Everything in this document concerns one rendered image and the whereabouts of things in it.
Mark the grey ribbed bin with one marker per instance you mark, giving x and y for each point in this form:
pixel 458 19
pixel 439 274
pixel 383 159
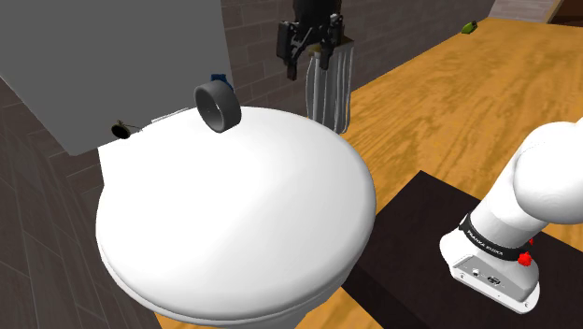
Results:
pixel 335 91

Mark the small green object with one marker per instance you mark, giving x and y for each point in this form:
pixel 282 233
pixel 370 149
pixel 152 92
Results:
pixel 469 28

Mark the small black round object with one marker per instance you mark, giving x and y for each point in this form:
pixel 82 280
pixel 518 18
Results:
pixel 120 131

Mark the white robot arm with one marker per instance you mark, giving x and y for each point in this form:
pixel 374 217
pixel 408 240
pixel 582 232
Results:
pixel 501 214

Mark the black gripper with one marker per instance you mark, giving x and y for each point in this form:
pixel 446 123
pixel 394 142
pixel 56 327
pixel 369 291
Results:
pixel 315 11

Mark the small blue object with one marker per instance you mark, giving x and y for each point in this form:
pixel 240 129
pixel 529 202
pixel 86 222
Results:
pixel 220 78

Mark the dark robot stand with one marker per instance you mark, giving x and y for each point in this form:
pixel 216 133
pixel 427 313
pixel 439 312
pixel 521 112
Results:
pixel 410 246

